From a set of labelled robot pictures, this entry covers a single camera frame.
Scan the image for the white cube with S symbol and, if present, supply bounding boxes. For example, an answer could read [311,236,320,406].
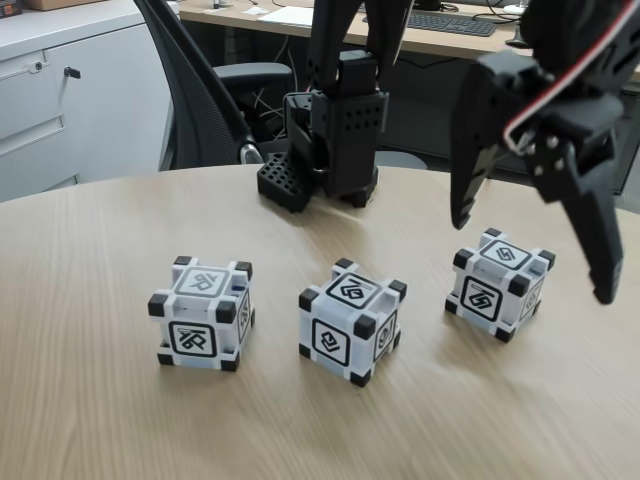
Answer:
[443,227,557,345]

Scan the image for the white cube with layered-diamond symbol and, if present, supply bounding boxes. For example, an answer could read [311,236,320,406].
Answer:
[298,257,409,389]

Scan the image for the black computer keyboard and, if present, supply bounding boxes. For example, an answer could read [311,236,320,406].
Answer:
[362,12,499,39]

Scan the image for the tangled cables under desk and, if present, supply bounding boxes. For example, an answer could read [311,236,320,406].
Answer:
[249,84,291,144]

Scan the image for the black mesh office chair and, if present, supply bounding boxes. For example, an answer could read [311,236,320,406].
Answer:
[133,0,429,175]

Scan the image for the wooden office desk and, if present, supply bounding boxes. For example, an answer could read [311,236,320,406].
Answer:
[178,0,640,204]

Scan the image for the white paper sheet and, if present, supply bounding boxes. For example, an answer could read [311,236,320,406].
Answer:
[257,7,315,25]

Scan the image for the red white servo cable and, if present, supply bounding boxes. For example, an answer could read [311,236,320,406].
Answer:
[502,38,640,154]

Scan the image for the white cube with paperclip symbol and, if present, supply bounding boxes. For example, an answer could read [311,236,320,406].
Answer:
[148,254,257,374]

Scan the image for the white filing cabinet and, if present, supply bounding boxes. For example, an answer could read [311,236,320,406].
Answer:
[0,9,174,204]

